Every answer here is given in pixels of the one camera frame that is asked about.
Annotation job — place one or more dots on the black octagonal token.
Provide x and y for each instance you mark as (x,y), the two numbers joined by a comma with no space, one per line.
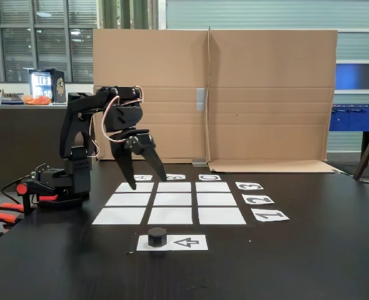
(157,238)

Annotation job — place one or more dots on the white square paper sheet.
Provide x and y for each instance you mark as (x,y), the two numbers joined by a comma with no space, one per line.
(172,199)
(221,216)
(174,187)
(216,199)
(213,187)
(119,216)
(170,216)
(143,187)
(128,199)

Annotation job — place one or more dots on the letter A paper label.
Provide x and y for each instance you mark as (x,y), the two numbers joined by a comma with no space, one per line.
(143,177)

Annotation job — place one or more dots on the letter B paper label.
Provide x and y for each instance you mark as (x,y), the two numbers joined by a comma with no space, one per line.
(176,177)

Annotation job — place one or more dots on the grey tape strip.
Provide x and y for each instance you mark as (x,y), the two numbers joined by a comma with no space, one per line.
(201,99)
(199,162)

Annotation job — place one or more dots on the letter C paper label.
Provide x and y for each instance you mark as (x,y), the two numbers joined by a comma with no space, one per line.
(209,177)

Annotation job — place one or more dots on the white arrow paper sheet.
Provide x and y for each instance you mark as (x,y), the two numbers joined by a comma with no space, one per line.
(187,243)

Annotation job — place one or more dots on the number 3 paper label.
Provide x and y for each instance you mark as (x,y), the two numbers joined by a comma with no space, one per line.
(249,186)

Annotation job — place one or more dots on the black orange table clamp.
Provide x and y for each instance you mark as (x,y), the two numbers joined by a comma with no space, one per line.
(26,190)

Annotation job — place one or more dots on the black mini fridge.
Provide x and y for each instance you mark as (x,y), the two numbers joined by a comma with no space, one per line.
(57,86)

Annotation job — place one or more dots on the orange snack bag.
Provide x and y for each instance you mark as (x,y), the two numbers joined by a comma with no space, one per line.
(37,100)

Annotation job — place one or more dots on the number 2 paper label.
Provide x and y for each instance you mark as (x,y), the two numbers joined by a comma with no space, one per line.
(258,199)

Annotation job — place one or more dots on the dark brown counter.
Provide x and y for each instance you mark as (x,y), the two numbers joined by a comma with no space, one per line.
(15,140)

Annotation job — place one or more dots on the number 1 paper label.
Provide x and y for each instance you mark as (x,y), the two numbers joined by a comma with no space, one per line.
(270,215)

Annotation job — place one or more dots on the brown cardboard panel with flap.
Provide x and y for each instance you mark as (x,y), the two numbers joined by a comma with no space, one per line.
(271,93)

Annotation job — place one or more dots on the blue foosball table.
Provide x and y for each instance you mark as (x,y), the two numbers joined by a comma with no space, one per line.
(352,120)

